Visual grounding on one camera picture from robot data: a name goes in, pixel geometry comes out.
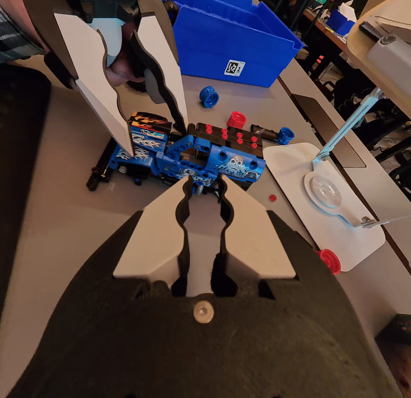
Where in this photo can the clear acrylic stand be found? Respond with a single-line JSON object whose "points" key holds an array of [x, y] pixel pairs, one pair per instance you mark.
{"points": [[324, 189]]}

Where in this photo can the blue black brick toy truck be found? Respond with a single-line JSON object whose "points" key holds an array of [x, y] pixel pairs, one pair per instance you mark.
{"points": [[231, 160]]}

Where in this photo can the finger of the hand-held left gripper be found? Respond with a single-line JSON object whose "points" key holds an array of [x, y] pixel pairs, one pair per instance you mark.
{"points": [[90, 70], [163, 61]]}

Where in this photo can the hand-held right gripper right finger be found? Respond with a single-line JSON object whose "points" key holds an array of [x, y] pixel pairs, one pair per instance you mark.
{"points": [[257, 244]]}

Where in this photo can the wooden table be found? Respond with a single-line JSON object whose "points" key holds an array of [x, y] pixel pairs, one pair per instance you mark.
{"points": [[324, 35]]}

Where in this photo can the blue plastic bin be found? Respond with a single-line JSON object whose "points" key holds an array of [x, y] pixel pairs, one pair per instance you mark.
{"points": [[208, 45]]}

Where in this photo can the person's left hand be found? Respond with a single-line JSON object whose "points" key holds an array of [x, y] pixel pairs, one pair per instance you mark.
{"points": [[123, 75]]}

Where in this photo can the person's left forearm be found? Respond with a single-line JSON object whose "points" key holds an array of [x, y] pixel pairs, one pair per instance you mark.
{"points": [[16, 42]]}

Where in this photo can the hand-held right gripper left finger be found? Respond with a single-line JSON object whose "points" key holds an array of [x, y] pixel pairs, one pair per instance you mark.
{"points": [[147, 244]]}

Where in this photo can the small blue box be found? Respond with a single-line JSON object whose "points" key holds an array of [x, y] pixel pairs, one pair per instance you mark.
{"points": [[337, 21]]}

